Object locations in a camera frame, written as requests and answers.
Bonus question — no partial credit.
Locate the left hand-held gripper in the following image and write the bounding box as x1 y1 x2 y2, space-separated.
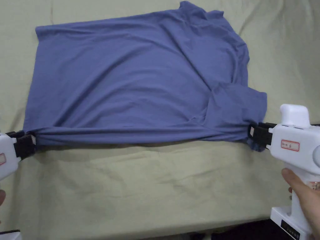
0 130 38 240

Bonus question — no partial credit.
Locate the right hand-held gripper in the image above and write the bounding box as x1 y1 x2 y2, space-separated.
247 103 320 240

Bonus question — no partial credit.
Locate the blue shirt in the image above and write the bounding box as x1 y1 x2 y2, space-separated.
23 1 268 153

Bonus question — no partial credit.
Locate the person's left hand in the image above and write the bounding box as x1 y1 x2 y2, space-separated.
0 189 7 225

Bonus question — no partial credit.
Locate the person's right hand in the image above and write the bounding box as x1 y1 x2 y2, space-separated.
281 167 320 240

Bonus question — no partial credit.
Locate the bed with pale green sheet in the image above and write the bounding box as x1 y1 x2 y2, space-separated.
0 0 320 234

